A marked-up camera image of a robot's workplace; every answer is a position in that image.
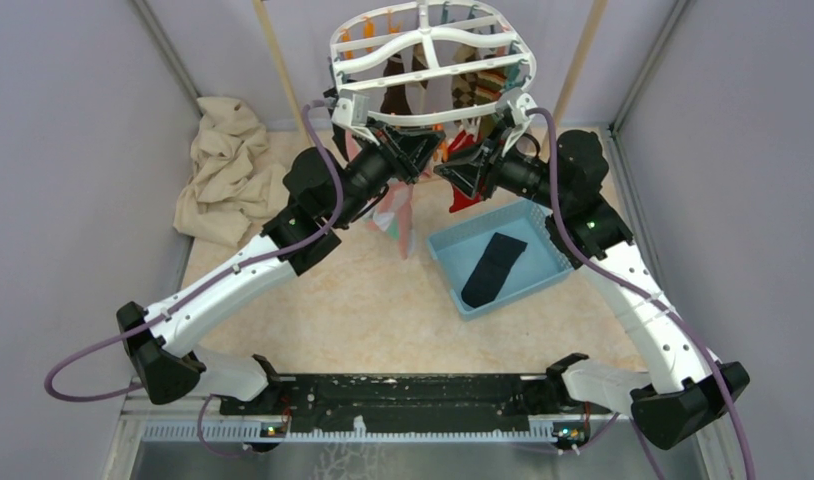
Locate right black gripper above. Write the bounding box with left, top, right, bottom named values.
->
left=433, top=120, right=568, bottom=212

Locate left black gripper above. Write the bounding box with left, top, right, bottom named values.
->
left=333, top=116, right=447, bottom=228

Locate red sock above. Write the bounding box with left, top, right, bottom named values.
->
left=447, top=129, right=478, bottom=214

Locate white round clip hanger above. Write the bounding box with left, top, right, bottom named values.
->
left=329, top=1, right=537, bottom=127

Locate dark navy sock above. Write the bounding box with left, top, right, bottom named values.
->
left=461, top=233, right=528, bottom=309

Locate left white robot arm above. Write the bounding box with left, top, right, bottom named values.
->
left=116, top=122, right=444, bottom=414

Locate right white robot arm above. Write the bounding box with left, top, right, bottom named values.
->
left=435, top=130, right=750, bottom=450

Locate dark brown sock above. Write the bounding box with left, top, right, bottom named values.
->
left=380, top=54, right=412, bottom=115

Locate black sock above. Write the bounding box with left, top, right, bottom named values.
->
left=323, top=86, right=354, bottom=162

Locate pink patterned sock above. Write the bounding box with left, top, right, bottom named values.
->
left=368, top=182, right=416, bottom=260

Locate argyle patterned sock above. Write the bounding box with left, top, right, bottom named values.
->
left=451, top=66, right=507, bottom=109

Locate light blue plastic basket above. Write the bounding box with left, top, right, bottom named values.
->
left=426, top=200, right=573, bottom=321

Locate beige crumpled cloth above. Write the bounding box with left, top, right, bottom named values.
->
left=173, top=96, right=288, bottom=247

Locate wooden hanging rack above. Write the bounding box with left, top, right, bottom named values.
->
left=264, top=1, right=622, bottom=125

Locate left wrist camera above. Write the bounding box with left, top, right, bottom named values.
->
left=331, top=90, right=378, bottom=144

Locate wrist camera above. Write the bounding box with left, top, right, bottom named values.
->
left=331, top=90, right=378, bottom=144
left=495, top=87, right=536, bottom=155

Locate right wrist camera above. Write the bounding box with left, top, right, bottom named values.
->
left=495, top=87, right=536, bottom=155

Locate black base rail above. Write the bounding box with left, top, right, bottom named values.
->
left=219, top=374, right=584, bottom=434

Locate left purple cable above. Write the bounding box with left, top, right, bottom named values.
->
left=43, top=100, right=346, bottom=404

